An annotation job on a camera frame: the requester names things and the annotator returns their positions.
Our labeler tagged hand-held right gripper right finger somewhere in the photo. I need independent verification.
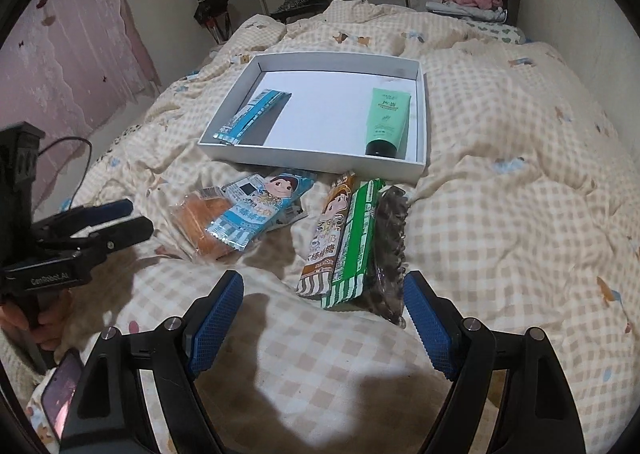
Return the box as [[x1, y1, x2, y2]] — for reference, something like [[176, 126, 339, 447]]
[[402, 271, 586, 454]]

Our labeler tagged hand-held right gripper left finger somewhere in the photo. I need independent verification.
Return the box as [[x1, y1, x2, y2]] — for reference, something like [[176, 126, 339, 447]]
[[60, 270, 245, 454]]

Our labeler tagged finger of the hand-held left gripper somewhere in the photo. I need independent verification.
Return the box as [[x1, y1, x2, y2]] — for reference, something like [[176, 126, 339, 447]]
[[75, 216, 154, 257], [75, 199, 134, 231]]

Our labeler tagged bread bun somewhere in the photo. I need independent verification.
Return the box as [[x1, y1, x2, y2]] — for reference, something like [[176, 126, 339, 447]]
[[170, 188, 242, 263]]

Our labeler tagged dark hair claw clip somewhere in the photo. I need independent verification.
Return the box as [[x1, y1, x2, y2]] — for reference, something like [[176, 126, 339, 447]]
[[372, 185, 410, 329]]

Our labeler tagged green cartoon lollipop packet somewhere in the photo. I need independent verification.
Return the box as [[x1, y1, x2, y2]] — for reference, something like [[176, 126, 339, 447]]
[[320, 179, 387, 311]]

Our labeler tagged blue cartoon lollipop packet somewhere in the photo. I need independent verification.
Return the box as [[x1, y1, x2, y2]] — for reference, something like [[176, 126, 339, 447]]
[[204, 170, 317, 253]]

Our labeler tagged white black cookie packet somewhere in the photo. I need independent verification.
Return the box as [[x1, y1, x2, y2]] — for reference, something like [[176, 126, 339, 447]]
[[270, 201, 309, 233]]

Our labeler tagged brown cartoon lollipop packet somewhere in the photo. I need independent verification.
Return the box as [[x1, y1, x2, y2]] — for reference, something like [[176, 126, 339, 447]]
[[296, 171, 357, 299]]

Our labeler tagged blue striped snack packet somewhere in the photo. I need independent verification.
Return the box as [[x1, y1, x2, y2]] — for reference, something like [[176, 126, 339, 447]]
[[214, 88, 292, 147]]

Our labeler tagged green cream tube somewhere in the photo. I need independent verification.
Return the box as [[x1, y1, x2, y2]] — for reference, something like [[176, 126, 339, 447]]
[[364, 88, 412, 157]]

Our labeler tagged white cardboard box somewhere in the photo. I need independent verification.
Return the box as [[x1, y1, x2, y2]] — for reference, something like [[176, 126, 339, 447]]
[[197, 51, 428, 183]]

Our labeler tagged person's left hand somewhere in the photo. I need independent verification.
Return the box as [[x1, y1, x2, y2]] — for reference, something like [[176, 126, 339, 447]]
[[0, 291, 73, 352]]

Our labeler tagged cartoon printed bed sheet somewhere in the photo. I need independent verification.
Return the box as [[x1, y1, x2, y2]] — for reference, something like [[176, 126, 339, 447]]
[[95, 121, 147, 169]]

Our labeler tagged pink lace curtain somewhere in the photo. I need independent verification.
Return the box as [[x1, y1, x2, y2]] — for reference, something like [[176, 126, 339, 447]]
[[0, 0, 162, 205]]

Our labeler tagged checked bear print duvet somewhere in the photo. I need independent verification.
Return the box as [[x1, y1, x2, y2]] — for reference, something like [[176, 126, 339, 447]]
[[25, 0, 640, 454]]

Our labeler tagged smartphone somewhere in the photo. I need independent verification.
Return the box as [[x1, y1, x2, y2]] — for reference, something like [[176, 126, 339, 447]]
[[40, 348, 84, 441]]

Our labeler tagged heart print pillow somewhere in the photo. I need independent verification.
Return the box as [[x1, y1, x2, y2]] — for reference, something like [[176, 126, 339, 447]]
[[470, 21, 527, 45]]

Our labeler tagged folded grey white cloth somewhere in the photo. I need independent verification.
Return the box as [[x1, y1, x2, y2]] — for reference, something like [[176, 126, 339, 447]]
[[426, 0, 506, 23]]

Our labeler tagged black cable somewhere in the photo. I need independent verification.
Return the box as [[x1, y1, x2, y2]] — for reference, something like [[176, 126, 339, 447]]
[[39, 136, 94, 201]]

